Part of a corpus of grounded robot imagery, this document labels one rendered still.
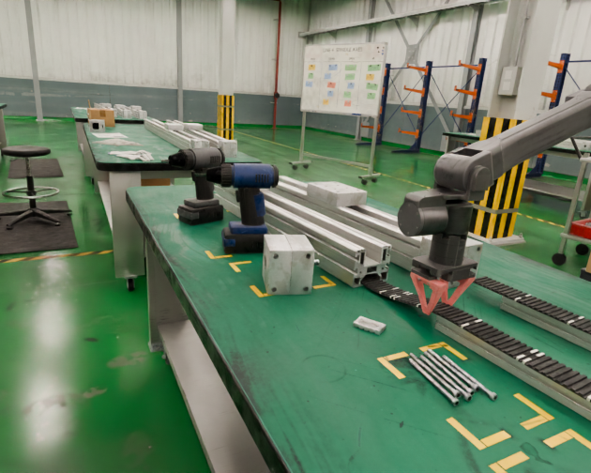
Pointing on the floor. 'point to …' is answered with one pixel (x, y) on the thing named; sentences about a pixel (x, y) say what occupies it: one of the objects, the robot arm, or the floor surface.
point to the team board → (343, 87)
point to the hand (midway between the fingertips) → (436, 306)
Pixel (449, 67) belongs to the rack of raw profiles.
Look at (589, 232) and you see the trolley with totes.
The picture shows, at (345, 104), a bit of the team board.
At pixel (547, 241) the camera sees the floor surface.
